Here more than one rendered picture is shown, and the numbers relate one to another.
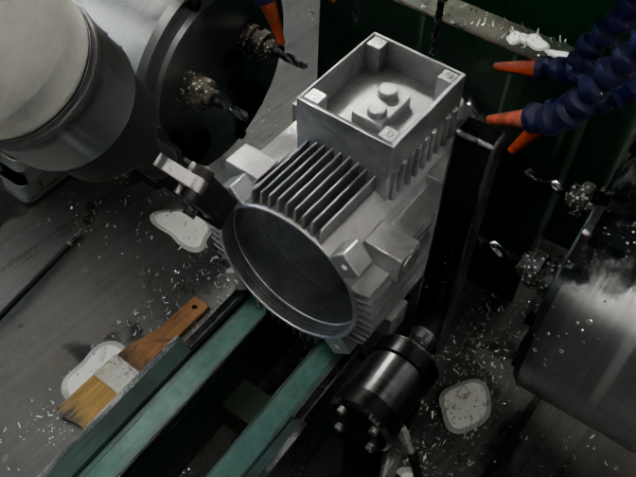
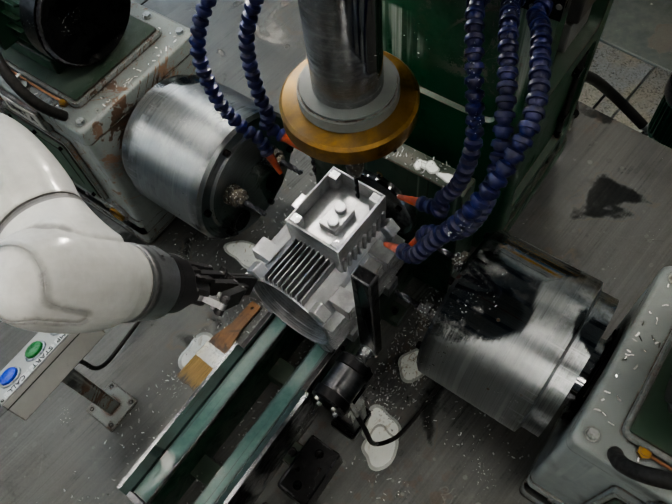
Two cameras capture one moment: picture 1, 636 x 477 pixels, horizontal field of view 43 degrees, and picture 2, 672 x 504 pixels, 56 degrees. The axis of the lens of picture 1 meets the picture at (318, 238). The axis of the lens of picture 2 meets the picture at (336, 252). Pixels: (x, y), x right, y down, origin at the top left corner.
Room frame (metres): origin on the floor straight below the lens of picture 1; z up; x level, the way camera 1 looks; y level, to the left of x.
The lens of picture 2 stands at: (0.03, -0.14, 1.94)
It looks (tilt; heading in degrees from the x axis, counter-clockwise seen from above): 60 degrees down; 11
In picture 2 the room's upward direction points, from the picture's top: 10 degrees counter-clockwise
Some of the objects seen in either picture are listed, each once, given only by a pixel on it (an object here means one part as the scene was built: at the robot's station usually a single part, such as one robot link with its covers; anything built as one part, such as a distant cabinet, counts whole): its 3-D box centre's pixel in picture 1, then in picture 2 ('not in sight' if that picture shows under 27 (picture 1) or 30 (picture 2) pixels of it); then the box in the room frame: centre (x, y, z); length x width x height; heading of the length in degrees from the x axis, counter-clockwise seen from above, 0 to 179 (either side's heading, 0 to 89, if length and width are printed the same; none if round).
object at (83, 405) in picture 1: (140, 359); (221, 343); (0.46, 0.20, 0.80); 0.21 x 0.05 x 0.01; 144
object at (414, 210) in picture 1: (347, 210); (327, 267); (0.52, -0.03, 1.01); 0.20 x 0.19 x 0.19; 145
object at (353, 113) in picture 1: (379, 115); (337, 220); (0.55, -0.05, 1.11); 0.12 x 0.11 x 0.07; 145
